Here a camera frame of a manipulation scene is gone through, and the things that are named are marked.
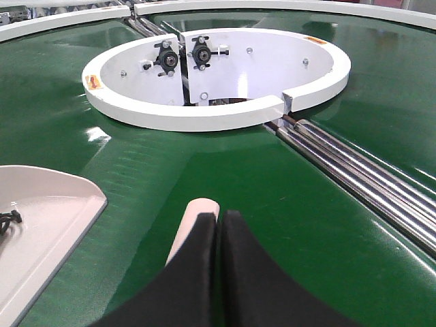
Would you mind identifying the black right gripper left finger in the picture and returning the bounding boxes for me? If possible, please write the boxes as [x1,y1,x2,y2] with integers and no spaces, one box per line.
[92,213,217,326]

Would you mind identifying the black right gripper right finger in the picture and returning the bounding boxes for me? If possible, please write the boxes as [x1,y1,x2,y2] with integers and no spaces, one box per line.
[221,210,357,326]

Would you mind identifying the pink hand broom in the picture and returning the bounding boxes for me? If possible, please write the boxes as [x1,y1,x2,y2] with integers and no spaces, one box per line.
[166,198,220,264]

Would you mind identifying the pink plastic dustpan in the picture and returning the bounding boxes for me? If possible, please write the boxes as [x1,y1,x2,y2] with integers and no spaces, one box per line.
[1,165,107,326]

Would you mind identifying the black cable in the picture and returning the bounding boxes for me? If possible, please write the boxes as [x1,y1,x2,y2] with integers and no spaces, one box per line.
[0,210,23,236]

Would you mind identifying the chrome rollers right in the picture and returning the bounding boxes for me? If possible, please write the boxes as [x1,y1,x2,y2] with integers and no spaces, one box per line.
[265,115,435,257]

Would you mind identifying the chrome rollers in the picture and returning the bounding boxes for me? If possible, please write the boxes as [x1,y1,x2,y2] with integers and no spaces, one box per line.
[115,0,168,37]
[265,115,435,257]

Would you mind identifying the orange arrow sticker left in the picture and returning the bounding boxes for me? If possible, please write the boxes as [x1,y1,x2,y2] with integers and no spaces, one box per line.
[85,74,102,90]

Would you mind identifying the orange arrow sticker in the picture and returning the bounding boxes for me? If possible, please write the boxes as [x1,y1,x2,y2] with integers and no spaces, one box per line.
[85,74,102,90]
[305,36,326,44]

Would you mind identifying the left black bearing unit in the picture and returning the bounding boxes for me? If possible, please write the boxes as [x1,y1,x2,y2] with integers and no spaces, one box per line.
[141,40,179,77]

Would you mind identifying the black bearing unit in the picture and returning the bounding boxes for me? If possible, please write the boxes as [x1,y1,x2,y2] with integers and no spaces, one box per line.
[141,40,179,77]
[191,35,230,71]

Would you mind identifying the right black bearing unit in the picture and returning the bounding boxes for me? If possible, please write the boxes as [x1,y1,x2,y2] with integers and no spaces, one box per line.
[191,35,230,71]

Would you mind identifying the orange arrow sticker right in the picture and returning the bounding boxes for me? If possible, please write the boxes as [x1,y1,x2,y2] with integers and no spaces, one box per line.
[305,36,326,44]

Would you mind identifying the chrome rollers top left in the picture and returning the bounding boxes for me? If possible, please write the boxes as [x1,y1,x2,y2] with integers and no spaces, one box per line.
[115,0,168,37]

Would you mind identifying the white outer rim left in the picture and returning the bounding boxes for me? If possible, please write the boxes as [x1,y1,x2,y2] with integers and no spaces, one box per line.
[1,5,131,42]

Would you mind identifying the white rim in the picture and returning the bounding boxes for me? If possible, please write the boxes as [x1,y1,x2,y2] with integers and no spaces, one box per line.
[1,5,131,42]
[134,0,435,30]

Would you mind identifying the white outer rim right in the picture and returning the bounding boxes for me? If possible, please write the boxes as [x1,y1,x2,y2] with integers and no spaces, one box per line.
[134,0,435,30]

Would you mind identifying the white inner conveyor ring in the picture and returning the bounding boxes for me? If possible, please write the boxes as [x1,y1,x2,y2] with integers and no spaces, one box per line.
[81,27,352,133]

